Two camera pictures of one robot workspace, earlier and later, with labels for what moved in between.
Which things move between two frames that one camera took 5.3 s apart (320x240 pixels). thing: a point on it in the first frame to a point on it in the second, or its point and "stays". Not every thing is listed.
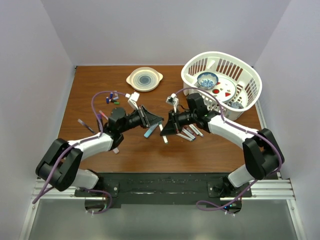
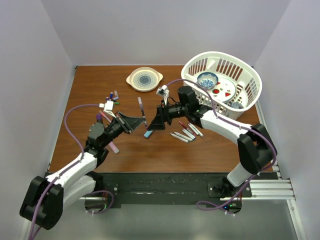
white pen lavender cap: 198,132 stays
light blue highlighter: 149,131 stays
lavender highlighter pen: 116,150 stays
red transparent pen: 195,129 to 186,127
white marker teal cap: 164,137 to 179,138
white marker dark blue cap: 192,137 stays
